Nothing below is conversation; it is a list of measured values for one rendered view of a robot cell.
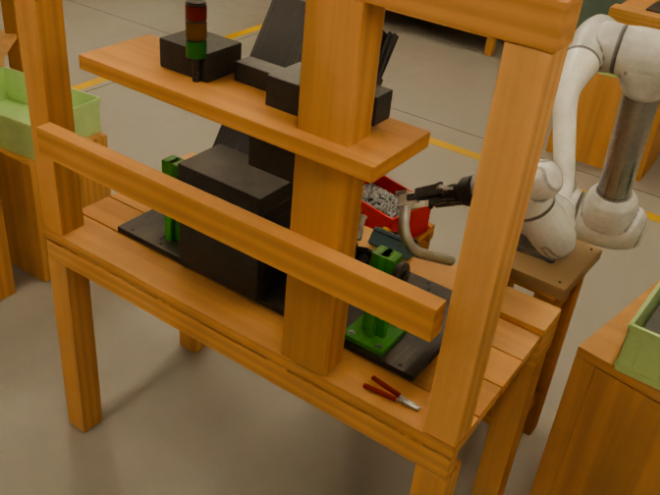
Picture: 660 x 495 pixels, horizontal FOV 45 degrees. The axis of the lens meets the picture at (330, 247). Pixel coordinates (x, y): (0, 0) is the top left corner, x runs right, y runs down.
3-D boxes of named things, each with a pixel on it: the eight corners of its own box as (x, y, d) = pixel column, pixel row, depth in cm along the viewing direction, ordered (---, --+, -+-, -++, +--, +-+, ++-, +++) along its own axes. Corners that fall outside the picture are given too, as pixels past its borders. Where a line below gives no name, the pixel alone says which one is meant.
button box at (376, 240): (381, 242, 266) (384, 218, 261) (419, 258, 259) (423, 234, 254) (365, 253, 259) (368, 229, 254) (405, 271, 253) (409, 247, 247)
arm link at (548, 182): (481, 185, 185) (506, 224, 192) (541, 175, 175) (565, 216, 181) (496, 155, 191) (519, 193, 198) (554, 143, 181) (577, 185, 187)
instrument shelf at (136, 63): (149, 47, 222) (148, 33, 220) (428, 146, 182) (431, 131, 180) (79, 69, 204) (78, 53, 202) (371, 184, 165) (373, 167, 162)
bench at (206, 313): (193, 334, 351) (192, 156, 303) (500, 506, 285) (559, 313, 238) (68, 422, 301) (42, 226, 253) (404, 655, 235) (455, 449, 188)
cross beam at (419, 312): (53, 149, 233) (50, 121, 228) (440, 332, 176) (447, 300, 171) (39, 154, 229) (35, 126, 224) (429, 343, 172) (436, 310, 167)
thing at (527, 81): (66, 215, 260) (30, -101, 208) (471, 427, 194) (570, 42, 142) (43, 226, 253) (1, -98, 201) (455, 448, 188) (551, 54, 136)
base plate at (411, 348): (205, 186, 285) (205, 181, 284) (480, 308, 236) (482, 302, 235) (117, 231, 255) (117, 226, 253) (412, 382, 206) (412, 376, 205)
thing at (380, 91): (335, 99, 186) (338, 71, 182) (390, 118, 179) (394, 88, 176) (318, 107, 181) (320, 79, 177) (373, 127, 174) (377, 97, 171)
